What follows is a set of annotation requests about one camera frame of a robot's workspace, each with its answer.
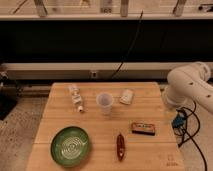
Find translucent white cup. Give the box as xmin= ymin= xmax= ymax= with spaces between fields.
xmin=96 ymin=93 xmax=114 ymax=115

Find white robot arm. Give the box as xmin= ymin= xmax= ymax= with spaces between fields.
xmin=162 ymin=62 xmax=213 ymax=124

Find green ceramic bowl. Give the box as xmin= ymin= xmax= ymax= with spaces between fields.
xmin=50 ymin=126 xmax=90 ymax=167

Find small white packet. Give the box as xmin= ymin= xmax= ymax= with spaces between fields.
xmin=119 ymin=89 xmax=134 ymax=105

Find white tube with cap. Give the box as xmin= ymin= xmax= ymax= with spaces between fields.
xmin=68 ymin=85 xmax=84 ymax=113

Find wooden table board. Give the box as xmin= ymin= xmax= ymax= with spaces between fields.
xmin=26 ymin=82 xmax=185 ymax=171

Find brown rectangular box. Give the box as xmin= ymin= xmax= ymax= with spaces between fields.
xmin=131 ymin=122 xmax=155 ymax=136

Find red-brown elongated tool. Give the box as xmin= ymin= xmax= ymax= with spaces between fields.
xmin=116 ymin=134 xmax=125 ymax=161

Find blue connector plug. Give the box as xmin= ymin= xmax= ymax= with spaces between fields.
xmin=172 ymin=114 xmax=185 ymax=128

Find black hanging cable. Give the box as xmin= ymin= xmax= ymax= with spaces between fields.
xmin=107 ymin=10 xmax=145 ymax=81

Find black floor cables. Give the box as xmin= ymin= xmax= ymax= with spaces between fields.
xmin=175 ymin=101 xmax=208 ymax=171

